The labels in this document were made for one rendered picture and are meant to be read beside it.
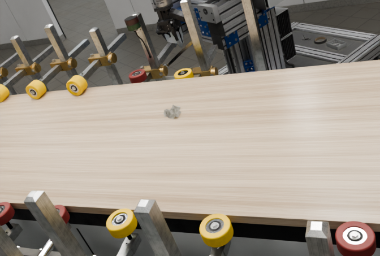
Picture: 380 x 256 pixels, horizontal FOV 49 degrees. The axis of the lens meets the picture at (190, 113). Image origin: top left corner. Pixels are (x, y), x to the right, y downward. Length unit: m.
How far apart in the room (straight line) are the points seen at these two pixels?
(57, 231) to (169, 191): 0.34
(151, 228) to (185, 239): 0.40
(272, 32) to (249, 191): 1.75
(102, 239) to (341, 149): 0.79
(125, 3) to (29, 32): 1.80
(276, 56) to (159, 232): 2.10
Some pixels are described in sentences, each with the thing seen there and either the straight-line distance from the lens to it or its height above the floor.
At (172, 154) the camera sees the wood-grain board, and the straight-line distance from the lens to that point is 1.33.
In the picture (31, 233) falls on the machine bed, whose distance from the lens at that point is 1.63.
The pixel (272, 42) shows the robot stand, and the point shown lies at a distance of 2.76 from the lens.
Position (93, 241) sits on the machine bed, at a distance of 1.46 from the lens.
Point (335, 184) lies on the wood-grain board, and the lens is 1.10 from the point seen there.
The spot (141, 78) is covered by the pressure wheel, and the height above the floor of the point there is 0.89.
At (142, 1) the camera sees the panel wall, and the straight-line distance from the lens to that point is 5.10.
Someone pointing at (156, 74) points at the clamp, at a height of 0.84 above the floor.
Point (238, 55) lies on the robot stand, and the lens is 2.65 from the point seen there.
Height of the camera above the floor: 1.67
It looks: 31 degrees down
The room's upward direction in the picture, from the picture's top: 20 degrees counter-clockwise
